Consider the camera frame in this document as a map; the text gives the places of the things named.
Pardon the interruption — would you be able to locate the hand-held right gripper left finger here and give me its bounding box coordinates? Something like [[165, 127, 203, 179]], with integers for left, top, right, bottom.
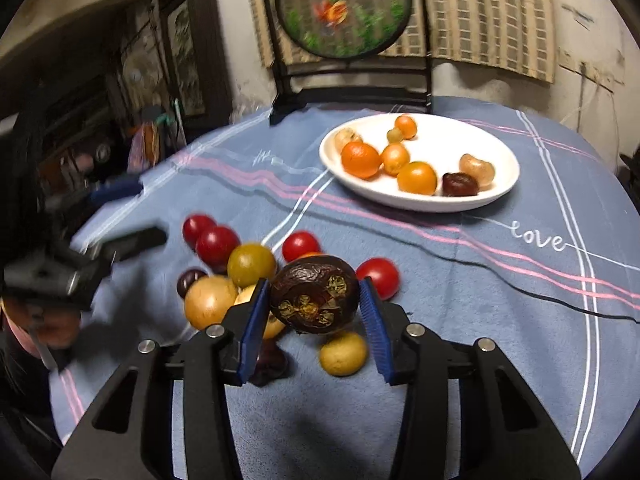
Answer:
[[51, 277, 271, 480]]

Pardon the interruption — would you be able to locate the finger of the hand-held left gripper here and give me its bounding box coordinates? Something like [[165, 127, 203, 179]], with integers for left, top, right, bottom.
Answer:
[[72, 226, 168, 267], [65, 177, 144, 213]]

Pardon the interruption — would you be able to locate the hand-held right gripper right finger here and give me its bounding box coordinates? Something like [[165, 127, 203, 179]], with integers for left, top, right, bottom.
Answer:
[[358, 276, 582, 480]]

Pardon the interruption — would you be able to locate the pale yellow round fruit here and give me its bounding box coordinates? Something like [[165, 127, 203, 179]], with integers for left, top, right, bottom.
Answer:
[[234, 284, 287, 340]]

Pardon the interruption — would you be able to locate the small yellow fruit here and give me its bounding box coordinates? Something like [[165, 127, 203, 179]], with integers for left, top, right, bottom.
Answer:
[[319, 331, 369, 377]]

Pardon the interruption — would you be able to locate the red tomato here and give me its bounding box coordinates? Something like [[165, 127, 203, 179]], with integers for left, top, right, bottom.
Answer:
[[281, 230, 321, 263], [356, 257, 401, 301]]

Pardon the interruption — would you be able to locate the yellow-green round fruit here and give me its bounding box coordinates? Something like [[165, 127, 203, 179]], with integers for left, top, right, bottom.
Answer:
[[227, 242, 277, 288]]

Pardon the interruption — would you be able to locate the small dark purple plum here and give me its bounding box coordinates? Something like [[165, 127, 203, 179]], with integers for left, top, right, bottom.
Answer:
[[176, 268, 208, 298]]

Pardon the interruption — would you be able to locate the dark brown wrinkled passion fruit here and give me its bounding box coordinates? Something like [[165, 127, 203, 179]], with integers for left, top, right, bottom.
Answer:
[[270, 255, 359, 335]]

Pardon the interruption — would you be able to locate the dark maroon mangosteen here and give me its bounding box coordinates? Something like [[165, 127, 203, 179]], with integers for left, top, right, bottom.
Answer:
[[442, 172, 480, 197]]

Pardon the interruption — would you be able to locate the large orange mandarin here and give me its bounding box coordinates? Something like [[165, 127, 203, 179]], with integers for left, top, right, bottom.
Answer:
[[341, 141, 382, 180]]

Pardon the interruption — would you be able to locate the small orange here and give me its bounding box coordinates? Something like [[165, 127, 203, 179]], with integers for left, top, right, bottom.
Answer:
[[394, 114, 418, 140], [381, 143, 411, 177]]

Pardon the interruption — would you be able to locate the beige round fruit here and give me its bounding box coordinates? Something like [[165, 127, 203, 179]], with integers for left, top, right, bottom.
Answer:
[[459, 153, 496, 191], [333, 128, 363, 155]]

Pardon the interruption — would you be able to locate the white oval plate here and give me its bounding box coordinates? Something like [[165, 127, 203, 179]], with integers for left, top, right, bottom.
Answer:
[[319, 112, 521, 212]]

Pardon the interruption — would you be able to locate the person's left hand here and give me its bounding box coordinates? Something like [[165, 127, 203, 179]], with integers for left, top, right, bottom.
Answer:
[[0, 300, 83, 356]]

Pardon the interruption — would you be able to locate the colourful cloth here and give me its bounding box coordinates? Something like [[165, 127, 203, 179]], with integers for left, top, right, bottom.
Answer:
[[127, 120, 163, 171]]

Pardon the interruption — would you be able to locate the blue striped tablecloth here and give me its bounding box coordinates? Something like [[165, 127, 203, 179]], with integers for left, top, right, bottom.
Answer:
[[47, 95, 640, 480]]

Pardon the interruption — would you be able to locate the dark framed painting panel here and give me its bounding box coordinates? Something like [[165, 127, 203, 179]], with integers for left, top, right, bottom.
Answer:
[[157, 0, 233, 131]]

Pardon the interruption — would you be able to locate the round goldfish screen on stand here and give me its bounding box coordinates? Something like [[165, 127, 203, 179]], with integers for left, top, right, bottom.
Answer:
[[257, 0, 435, 126]]

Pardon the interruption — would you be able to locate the beige checked curtain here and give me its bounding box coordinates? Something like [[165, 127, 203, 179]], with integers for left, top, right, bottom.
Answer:
[[243, 0, 557, 83]]

